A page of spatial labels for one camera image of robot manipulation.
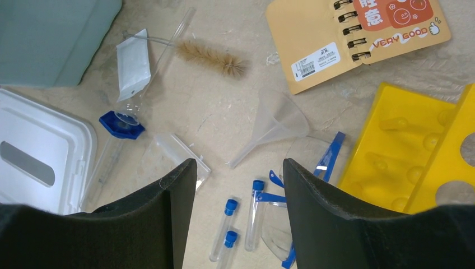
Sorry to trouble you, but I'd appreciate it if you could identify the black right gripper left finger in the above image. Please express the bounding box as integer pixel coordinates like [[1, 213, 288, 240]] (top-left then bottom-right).
[[1, 159, 197, 268]]

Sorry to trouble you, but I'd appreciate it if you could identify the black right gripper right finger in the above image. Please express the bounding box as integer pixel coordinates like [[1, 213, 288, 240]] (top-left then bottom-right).
[[283, 159, 474, 268]]

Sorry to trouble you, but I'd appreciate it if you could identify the brown test tube brush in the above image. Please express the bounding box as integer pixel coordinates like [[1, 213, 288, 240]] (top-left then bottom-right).
[[122, 31, 247, 78]]

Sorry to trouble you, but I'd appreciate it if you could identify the clear graduated cylinder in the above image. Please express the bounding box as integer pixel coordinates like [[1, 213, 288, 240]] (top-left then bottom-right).
[[80, 136, 124, 211]]

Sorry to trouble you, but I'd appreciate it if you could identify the blue capped test tube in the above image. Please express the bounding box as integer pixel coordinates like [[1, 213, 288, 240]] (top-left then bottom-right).
[[244, 180, 265, 252], [216, 230, 239, 269], [209, 198, 239, 262]]

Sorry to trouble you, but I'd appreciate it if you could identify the yellow test tube rack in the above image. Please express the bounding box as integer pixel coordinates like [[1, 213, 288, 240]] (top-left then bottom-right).
[[338, 82, 474, 214]]

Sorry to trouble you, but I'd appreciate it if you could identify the clear plastic funnel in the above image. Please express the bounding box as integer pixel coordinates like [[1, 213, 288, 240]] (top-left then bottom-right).
[[229, 89, 310, 169]]

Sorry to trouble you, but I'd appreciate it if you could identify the white plastic bin lid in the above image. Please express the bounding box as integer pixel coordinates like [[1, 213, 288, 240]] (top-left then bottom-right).
[[1, 89, 97, 215]]

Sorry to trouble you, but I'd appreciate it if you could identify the white plastic pouch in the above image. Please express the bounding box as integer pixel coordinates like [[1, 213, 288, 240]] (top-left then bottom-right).
[[117, 29, 151, 102]]

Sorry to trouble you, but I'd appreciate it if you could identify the tan spiral notebook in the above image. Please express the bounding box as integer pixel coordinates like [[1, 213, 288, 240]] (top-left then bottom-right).
[[266, 0, 451, 95]]

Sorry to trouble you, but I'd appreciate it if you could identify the teal plastic bin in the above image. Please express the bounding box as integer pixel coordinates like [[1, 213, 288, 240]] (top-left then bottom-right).
[[1, 0, 123, 88]]

